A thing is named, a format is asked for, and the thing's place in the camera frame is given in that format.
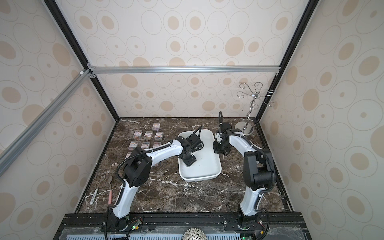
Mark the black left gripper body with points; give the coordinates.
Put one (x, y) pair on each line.
(189, 158)

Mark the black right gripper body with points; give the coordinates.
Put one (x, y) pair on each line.
(221, 148)

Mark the white plastic storage tray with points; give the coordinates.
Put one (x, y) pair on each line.
(208, 164)

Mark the paper clip box row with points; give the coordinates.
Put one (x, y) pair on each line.
(157, 144)

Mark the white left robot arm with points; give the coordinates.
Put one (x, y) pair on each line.
(135, 170)

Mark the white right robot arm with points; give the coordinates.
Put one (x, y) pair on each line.
(259, 173)

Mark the metal mesh ball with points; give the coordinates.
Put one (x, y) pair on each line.
(194, 234)

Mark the silver wire hook stand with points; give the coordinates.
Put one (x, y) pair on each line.
(246, 126)

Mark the spoon with pink handle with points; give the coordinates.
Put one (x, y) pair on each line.
(109, 181)

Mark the horizontal aluminium rail back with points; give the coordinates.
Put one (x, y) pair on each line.
(185, 69)

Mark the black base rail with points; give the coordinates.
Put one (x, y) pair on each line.
(172, 226)

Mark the black corner frame post right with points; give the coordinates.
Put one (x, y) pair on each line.
(302, 25)

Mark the black corner frame post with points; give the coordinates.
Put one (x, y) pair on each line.
(302, 25)
(59, 18)

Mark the diagonal aluminium rail left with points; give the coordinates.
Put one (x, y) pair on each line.
(25, 138)

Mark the black corner frame post left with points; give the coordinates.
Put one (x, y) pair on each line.
(59, 18)

